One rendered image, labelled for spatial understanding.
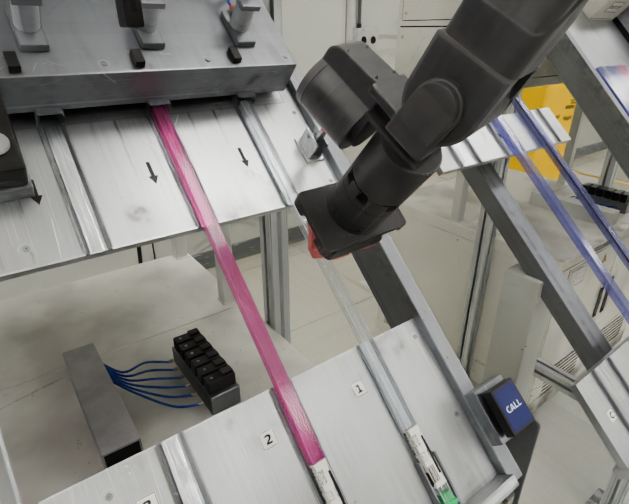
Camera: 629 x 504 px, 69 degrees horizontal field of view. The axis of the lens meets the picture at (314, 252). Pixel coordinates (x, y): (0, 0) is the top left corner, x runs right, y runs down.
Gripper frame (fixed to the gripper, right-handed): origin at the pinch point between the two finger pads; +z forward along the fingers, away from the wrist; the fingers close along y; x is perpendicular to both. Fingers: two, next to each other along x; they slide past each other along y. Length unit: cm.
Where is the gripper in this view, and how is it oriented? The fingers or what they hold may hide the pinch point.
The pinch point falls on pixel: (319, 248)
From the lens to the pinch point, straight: 52.4
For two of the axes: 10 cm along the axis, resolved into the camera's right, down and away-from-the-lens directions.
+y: -8.2, 2.9, -5.0
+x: 4.4, 8.7, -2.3
